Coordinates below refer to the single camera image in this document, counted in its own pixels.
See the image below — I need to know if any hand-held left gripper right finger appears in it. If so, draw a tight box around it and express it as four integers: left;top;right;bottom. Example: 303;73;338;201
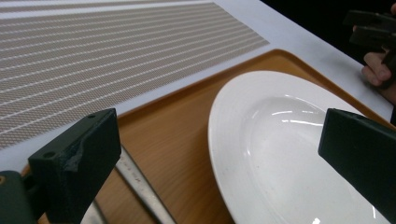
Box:
318;107;396;224

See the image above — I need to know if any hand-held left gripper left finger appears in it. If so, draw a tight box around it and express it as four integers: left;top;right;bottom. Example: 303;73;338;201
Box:
27;107;122;224

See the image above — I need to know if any silver table knife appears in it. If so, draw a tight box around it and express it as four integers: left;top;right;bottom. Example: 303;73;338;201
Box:
114;146;177;224

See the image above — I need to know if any white deep plate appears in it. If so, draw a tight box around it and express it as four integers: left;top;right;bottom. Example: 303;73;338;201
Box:
207;70;393;224

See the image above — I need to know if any brown wooden tray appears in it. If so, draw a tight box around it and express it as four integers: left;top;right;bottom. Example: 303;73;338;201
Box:
20;49;396;224

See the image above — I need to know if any white table cover sheet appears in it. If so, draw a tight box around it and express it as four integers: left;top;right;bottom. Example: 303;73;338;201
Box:
0;0;394;174

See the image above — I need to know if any striped woven placemat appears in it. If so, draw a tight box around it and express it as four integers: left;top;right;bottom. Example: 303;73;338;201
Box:
0;1;271;151

